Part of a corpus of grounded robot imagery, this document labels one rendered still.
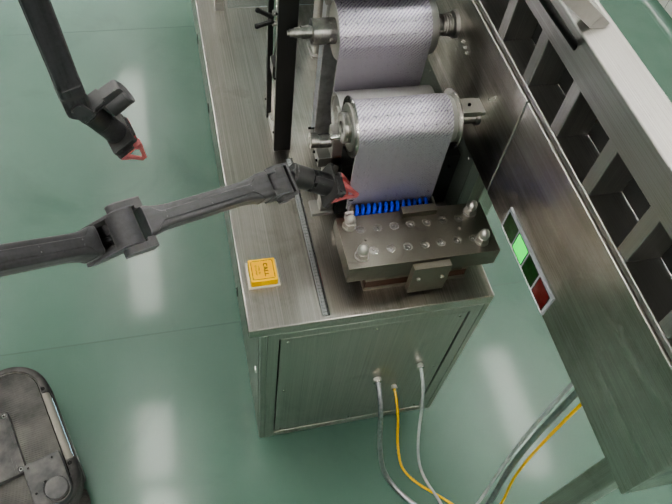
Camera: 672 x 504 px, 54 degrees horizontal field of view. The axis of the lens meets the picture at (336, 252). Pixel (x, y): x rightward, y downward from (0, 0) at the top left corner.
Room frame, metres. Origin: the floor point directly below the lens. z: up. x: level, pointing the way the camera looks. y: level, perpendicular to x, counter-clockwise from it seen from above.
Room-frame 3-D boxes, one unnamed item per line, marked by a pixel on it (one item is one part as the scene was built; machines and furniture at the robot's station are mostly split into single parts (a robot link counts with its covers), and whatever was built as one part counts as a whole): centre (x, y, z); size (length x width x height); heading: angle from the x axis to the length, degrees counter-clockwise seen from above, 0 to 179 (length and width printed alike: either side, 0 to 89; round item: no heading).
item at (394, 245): (1.03, -0.20, 1.00); 0.40 x 0.16 x 0.06; 111
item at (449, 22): (1.48, -0.17, 1.33); 0.07 x 0.07 x 0.07; 21
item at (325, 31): (1.37, 0.13, 1.33); 0.06 x 0.06 x 0.06; 21
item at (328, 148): (1.16, 0.07, 1.05); 0.06 x 0.05 x 0.31; 111
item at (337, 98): (1.30, -0.06, 1.17); 0.26 x 0.12 x 0.12; 111
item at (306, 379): (2.04, 0.30, 0.43); 2.52 x 0.64 x 0.86; 21
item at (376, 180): (1.13, -0.12, 1.11); 0.23 x 0.01 x 0.18; 111
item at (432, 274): (0.95, -0.24, 0.96); 0.10 x 0.03 x 0.11; 111
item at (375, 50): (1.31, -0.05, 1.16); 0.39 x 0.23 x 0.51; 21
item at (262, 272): (0.91, 0.18, 0.91); 0.07 x 0.07 x 0.02; 21
